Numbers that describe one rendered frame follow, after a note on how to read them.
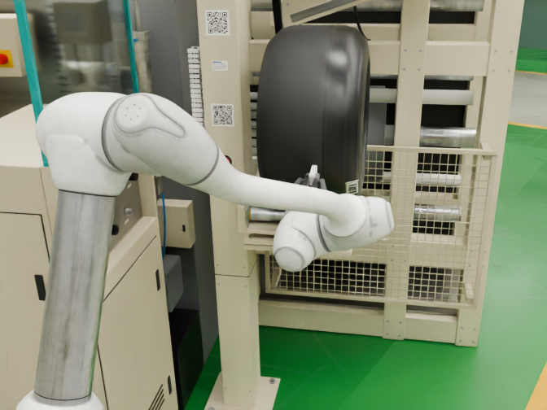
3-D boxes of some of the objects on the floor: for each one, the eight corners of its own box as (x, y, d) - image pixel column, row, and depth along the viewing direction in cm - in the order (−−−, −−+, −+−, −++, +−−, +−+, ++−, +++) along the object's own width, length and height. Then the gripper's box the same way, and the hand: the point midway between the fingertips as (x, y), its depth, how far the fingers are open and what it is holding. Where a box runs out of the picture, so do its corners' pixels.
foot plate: (202, 416, 246) (201, 412, 245) (220, 373, 270) (219, 369, 269) (268, 425, 241) (268, 420, 240) (280, 380, 265) (280, 376, 264)
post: (223, 407, 250) (168, -400, 150) (231, 386, 262) (185, -374, 162) (254, 411, 248) (220, -406, 148) (261, 389, 260) (234, -380, 160)
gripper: (328, 202, 157) (337, 159, 177) (277, 198, 159) (291, 156, 179) (328, 226, 161) (337, 181, 181) (278, 223, 163) (292, 179, 183)
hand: (312, 175), depth 177 cm, fingers closed
